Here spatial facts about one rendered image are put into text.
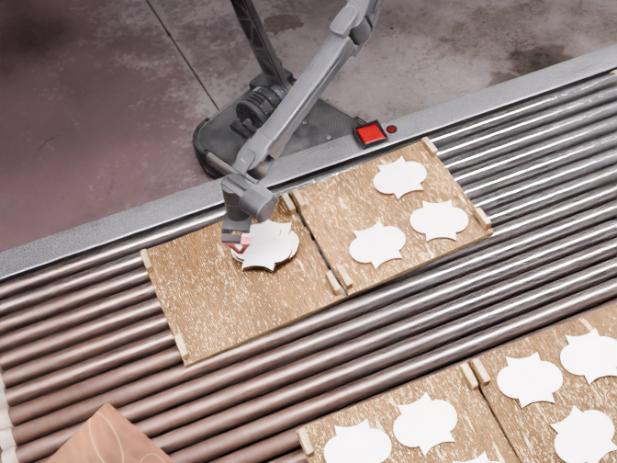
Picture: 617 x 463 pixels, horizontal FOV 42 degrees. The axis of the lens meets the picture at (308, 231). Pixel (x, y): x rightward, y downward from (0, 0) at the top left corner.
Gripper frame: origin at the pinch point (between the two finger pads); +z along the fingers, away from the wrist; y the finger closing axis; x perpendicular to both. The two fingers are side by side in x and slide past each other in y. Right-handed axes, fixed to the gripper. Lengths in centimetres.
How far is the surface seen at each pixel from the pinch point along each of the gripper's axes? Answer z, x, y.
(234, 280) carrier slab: 10.5, 2.3, -6.4
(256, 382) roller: 12.7, -6.9, -32.1
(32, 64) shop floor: 101, 141, 165
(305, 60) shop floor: 100, 9, 174
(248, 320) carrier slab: 10.8, -2.8, -17.1
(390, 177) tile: 8.2, -34.4, 27.5
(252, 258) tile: 5.9, -2.2, -2.6
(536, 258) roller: 11, -72, 7
